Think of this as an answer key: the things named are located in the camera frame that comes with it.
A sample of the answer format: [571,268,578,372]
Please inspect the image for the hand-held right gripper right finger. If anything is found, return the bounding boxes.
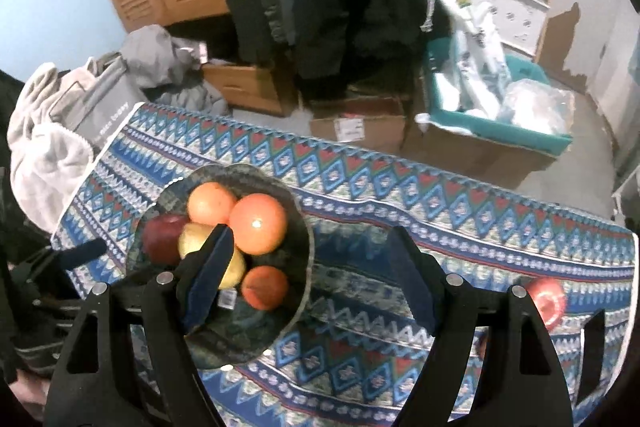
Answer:
[386,225,574,427]

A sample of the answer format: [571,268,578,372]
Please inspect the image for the matte orange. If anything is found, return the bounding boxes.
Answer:
[187,182,238,226]

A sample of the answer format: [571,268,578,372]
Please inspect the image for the bright red apple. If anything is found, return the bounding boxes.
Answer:
[525,277,568,330]

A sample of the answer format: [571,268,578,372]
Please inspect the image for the black smartphone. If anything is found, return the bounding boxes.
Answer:
[575,311,607,408]

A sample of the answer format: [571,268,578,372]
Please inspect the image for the scalloped green glass plate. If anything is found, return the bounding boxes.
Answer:
[124,164,316,370]

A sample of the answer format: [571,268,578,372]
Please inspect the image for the grey tote bag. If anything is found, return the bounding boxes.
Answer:
[47,57,141,152]

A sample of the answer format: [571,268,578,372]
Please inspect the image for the small orange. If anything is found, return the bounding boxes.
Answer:
[241,265,291,311]

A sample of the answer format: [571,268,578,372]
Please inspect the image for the yellow pear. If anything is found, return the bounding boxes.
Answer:
[178,222,247,290]

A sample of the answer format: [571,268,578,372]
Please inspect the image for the teal box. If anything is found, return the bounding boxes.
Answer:
[422,38,573,154]

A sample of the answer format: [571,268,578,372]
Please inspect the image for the blue patterned tablecloth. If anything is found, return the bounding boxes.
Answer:
[50,102,640,427]

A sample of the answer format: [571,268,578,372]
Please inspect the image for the large cardboard box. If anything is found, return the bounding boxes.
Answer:
[400,72,561,190]

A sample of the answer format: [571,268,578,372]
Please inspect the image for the clear plastic bag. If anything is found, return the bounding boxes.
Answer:
[500,79,576,138]

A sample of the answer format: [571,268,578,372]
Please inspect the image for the white towel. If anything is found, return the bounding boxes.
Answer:
[7,63,98,233]

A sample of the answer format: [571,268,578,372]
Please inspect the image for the white printed plastic bag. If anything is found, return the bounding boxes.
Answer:
[410,0,511,120]

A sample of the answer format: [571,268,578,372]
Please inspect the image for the grey jacket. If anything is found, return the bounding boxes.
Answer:
[120,25,231,115]

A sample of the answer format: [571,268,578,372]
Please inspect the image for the large glossy orange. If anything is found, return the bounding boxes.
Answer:
[229,193,289,256]

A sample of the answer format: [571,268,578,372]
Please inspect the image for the labelled cardboard box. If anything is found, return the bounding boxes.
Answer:
[309,97,407,142]

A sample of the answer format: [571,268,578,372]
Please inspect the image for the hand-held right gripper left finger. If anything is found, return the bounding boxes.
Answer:
[42,224,237,427]

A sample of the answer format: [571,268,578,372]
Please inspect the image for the dark red apple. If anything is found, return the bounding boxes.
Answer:
[142,214,191,265]

